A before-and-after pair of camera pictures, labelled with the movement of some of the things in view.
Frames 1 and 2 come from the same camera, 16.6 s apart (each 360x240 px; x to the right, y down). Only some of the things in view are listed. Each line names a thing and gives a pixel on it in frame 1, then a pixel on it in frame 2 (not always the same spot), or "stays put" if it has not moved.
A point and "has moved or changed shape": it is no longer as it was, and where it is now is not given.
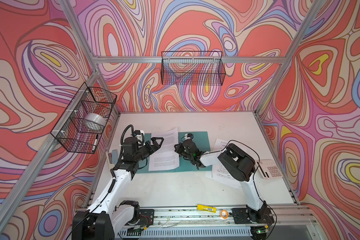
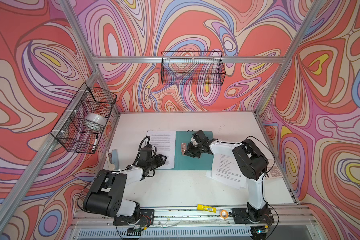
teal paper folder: x=201 y=139 has moved or changed shape
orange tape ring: x=224 y=214 stays put
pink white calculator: x=269 y=169 stays put
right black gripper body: x=182 y=152 -> x=194 y=150
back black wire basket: x=192 y=68 stays put
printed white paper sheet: x=166 y=157 has moved or changed shape
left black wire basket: x=81 y=128 stays put
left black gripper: x=151 y=150 -> x=159 y=160
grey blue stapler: x=113 y=156 stays put
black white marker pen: x=93 y=147 stays put
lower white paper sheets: x=220 y=174 stays put
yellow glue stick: x=202 y=207 stays put
